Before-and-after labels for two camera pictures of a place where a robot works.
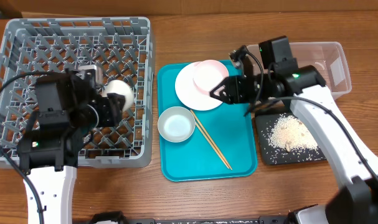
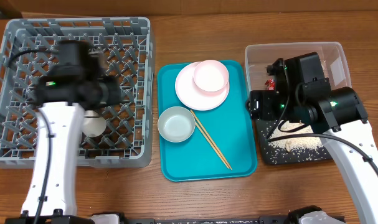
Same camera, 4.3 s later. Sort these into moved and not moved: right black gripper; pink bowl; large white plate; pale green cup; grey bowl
Moved: pale green cup; right black gripper
Not moved: pink bowl; grey bowl; large white plate
